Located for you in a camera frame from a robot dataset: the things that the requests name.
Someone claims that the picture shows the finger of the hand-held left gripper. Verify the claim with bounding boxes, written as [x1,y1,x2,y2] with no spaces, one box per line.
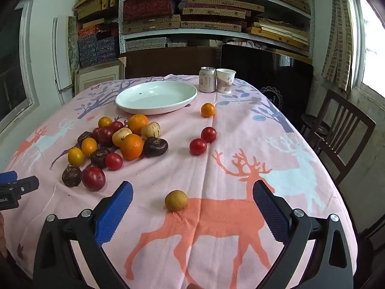
[0,171,18,185]
[13,176,39,201]

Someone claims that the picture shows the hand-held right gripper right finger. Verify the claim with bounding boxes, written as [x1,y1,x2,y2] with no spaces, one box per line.
[252,180,354,289]

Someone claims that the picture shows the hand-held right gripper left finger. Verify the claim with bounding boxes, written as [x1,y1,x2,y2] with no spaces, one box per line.
[33,181,134,289]

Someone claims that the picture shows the dark purple wrinkled fruit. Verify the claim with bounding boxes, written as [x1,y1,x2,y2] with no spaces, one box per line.
[62,165,82,188]

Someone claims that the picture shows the dark purple water chestnut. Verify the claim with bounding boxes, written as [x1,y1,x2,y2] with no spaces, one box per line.
[90,148,111,169]
[77,131,94,145]
[143,137,169,158]

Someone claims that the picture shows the small brown longan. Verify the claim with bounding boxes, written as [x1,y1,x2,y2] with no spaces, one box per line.
[164,190,189,213]

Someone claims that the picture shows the white oval plate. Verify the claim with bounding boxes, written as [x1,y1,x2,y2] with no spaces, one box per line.
[115,81,198,115]

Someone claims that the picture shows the pink deer print tablecloth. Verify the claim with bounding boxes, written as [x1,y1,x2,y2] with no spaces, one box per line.
[3,74,358,289]

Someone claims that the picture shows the large orange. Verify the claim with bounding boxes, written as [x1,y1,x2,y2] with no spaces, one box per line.
[128,114,150,135]

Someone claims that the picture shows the white framed dark window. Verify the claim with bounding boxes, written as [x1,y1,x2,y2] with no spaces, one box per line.
[0,0,39,139]

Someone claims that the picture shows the dark wooden chair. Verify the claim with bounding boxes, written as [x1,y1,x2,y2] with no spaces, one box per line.
[301,89,376,185]

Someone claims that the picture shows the small mandarin orange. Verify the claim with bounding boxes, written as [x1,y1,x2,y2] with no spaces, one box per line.
[201,103,216,118]

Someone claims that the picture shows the white leaning board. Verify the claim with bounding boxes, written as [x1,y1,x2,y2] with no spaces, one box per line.
[52,15,74,91]

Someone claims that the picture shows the white paper cup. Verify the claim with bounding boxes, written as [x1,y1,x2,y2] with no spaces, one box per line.
[216,68,237,94]

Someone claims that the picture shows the black flat screen panel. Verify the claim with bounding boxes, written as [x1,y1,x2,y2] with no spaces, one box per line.
[220,44,314,127]

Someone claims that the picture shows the pink drink can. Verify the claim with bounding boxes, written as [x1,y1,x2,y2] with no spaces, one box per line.
[199,67,216,93]

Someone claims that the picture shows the stack of blue patterned boxes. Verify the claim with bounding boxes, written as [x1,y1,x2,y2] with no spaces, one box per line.
[77,26,120,68]

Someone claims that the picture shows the dark brown wooden furniture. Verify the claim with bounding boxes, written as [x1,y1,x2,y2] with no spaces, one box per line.
[119,47,221,80]

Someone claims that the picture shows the white metal shelf rack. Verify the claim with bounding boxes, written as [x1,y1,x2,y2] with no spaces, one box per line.
[119,0,315,64]

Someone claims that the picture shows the patterned beige curtain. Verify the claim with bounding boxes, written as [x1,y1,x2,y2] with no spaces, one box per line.
[321,0,358,92]

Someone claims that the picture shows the bright window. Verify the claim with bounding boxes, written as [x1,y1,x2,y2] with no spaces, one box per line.
[346,0,385,112]

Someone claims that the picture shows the pile of yellow wooden boxes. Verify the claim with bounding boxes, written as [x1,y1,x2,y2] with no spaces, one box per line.
[74,0,121,29]

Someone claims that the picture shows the stack of woven flat boxes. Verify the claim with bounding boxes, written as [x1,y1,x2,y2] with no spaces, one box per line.
[122,0,312,52]

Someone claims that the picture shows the pale wooden picture frame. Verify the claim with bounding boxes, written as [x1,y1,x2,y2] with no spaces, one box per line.
[74,59,125,95]

